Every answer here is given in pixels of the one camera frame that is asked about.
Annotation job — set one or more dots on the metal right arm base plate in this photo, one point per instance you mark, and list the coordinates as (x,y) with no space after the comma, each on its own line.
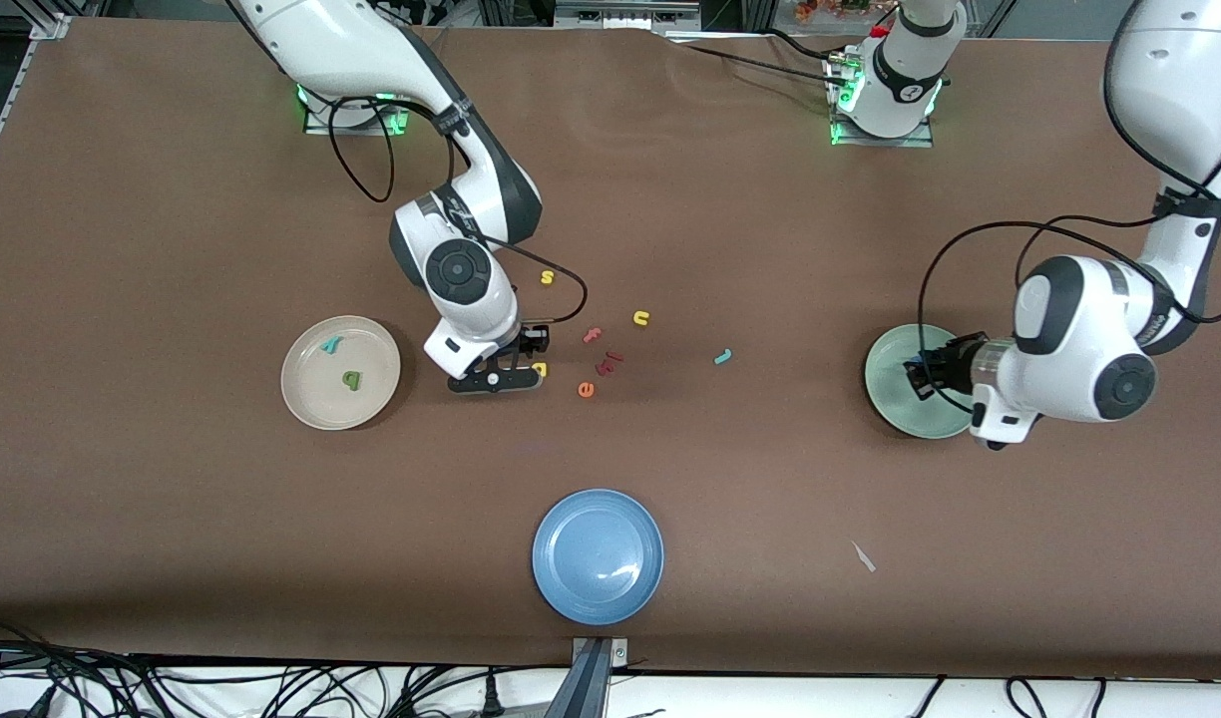
(316,127)

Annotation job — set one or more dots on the beige plate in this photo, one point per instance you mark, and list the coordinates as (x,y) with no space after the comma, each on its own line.
(311,399)

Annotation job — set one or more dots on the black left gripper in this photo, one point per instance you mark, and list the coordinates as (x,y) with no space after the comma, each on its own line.
(947,365)

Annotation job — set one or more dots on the grey electronics box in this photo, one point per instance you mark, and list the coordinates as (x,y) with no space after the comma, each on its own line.
(625,15)

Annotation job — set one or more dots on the aluminium table frame rail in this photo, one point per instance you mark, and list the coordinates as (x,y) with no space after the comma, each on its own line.
(52,27)

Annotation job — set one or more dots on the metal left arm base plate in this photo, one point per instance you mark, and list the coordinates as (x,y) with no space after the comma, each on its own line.
(920,142)

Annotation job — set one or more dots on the blue plate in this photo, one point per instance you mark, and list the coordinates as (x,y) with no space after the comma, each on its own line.
(596,548)

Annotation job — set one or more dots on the aluminium profile with bracket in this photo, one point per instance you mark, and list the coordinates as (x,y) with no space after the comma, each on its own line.
(591,683)

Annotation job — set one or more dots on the orange decorative items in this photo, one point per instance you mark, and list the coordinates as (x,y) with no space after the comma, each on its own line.
(830,8)

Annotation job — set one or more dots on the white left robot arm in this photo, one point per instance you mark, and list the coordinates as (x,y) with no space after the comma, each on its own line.
(1169,80)

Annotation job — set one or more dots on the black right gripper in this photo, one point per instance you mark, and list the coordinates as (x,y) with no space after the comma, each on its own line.
(530,344)

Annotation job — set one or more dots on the green plate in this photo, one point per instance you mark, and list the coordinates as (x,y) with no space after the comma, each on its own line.
(890,399)

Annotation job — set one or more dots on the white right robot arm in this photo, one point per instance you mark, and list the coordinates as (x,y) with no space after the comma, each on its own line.
(371,50)

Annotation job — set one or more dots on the white paper scrap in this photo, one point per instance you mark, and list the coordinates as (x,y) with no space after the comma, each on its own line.
(863,556)

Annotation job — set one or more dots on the teal letter y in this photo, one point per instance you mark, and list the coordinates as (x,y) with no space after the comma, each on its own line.
(331,345)

